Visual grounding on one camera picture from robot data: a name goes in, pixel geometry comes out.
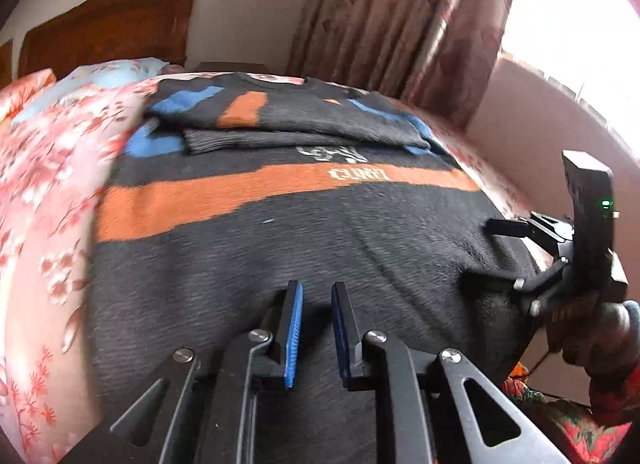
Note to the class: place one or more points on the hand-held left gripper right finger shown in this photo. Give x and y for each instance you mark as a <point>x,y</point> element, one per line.
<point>342,339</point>

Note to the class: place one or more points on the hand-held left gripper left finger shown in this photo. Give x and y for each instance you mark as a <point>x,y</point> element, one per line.
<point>292,339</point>

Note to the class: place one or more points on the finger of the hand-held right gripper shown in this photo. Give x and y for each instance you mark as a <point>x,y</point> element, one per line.
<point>520,286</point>
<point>507,229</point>

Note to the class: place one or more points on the dark grey striped knit sweater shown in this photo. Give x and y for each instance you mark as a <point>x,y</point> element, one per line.
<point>300,224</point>

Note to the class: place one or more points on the person's right forearm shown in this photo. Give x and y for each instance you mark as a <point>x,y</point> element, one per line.
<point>617,396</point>

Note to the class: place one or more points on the person's right hand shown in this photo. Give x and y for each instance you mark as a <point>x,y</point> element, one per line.
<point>602,334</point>

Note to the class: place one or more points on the orange fleece garment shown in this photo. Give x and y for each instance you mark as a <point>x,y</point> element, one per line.
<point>520,371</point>

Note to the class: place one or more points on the person's red floral clothing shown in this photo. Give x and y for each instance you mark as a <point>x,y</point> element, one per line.
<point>560,424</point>

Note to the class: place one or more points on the bright window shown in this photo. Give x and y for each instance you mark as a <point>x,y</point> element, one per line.
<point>575,29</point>

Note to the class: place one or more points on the pink floral curtain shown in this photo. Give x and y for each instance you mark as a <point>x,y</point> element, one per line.
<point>400,19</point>

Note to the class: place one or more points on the pink floral quilt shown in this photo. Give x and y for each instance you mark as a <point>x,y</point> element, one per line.
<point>55,224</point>

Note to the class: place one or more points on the light blue pillow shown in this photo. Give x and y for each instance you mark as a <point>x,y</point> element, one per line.
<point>95,79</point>

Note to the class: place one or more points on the large carved wooden headboard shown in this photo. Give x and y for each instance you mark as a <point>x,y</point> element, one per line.
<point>107,29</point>

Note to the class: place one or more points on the pink floral pillow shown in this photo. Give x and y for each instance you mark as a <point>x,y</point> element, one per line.
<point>22,94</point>

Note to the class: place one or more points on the small wooden headboard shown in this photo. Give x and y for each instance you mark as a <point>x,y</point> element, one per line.
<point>5,63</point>

